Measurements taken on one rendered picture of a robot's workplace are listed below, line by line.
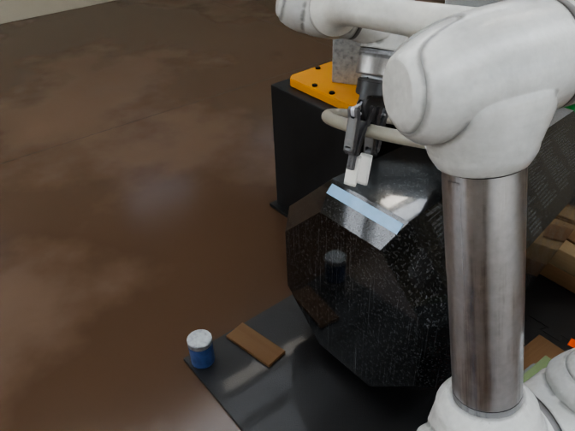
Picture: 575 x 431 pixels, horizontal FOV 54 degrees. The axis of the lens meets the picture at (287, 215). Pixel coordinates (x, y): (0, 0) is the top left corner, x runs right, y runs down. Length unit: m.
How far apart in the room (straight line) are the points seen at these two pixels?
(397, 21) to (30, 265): 2.52
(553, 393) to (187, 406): 1.56
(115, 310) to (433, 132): 2.26
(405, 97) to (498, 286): 0.28
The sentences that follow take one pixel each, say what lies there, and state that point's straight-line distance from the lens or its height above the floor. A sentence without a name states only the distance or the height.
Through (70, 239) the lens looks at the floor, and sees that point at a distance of 3.26.
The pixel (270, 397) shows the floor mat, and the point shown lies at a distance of 2.27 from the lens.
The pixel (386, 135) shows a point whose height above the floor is 1.28.
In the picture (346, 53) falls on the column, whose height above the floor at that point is 0.93.
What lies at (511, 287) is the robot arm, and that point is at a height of 1.34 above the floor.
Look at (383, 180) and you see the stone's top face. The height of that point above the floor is 0.82.
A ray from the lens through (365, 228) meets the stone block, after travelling 1.79.
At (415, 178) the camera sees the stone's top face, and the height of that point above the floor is 0.82.
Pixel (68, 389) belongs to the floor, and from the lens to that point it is 2.50.
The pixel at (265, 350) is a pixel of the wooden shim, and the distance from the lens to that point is 2.39.
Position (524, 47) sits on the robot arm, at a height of 1.64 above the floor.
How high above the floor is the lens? 1.84
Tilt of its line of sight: 36 degrees down
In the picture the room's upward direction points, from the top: 2 degrees counter-clockwise
